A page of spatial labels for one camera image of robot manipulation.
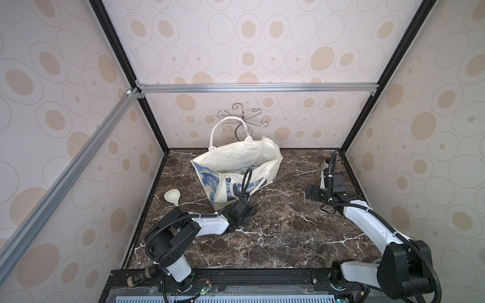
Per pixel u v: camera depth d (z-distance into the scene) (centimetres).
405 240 43
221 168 94
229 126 84
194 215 51
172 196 97
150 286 73
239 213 71
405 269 40
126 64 81
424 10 68
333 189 66
